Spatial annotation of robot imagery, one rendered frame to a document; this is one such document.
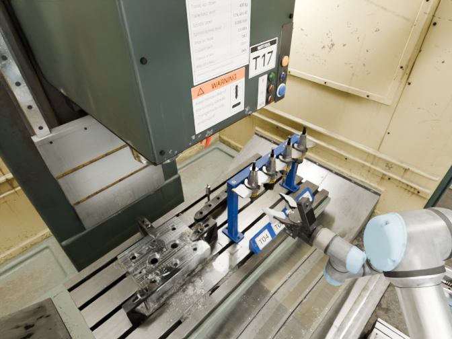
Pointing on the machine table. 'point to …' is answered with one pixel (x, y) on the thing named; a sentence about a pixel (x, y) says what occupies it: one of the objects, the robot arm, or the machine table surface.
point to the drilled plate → (188, 261)
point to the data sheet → (218, 36)
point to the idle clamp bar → (210, 206)
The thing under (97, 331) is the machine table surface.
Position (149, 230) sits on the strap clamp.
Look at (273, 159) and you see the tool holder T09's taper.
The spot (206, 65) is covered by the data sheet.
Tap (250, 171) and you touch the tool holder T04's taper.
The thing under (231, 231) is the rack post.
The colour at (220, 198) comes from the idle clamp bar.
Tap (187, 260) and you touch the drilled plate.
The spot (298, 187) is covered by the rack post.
